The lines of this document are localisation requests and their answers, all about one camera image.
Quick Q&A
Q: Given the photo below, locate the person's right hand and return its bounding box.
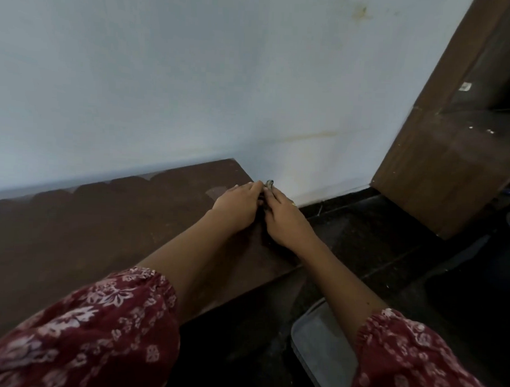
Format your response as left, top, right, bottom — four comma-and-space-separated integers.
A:
260, 185, 320, 250

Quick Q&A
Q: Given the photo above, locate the person's left hand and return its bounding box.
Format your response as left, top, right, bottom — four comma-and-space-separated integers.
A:
208, 179, 266, 235

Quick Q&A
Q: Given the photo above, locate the person's left forearm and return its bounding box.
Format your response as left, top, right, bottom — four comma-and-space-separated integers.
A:
133, 207, 240, 327

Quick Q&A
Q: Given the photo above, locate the person's right forearm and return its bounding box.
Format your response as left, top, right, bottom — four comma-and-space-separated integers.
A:
274, 232, 391, 350

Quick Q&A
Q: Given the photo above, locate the grey floor mat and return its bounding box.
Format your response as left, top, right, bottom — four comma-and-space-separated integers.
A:
288, 297, 361, 387

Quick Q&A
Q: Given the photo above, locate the brown scalloped wooden board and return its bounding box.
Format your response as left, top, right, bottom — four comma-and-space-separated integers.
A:
0, 148, 308, 367

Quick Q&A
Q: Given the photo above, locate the brown wooden cabinet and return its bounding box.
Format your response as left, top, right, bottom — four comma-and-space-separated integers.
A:
369, 0, 510, 244

